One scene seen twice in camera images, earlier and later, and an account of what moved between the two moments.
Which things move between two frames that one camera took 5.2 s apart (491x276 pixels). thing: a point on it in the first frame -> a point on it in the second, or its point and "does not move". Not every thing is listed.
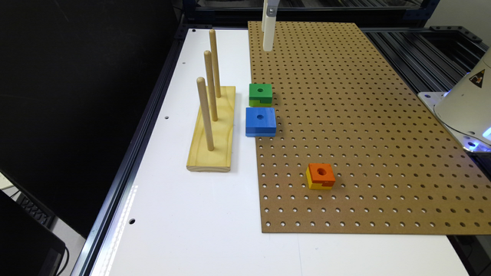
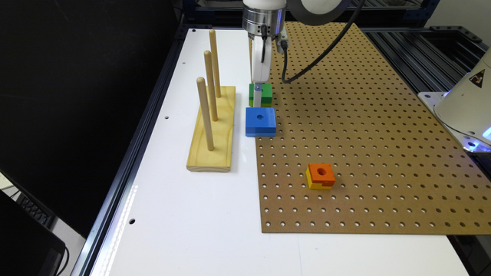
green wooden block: (260, 94) does not move
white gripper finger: (269, 24) -> (261, 68)
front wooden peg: (207, 121) does not move
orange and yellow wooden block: (320, 176) does not move
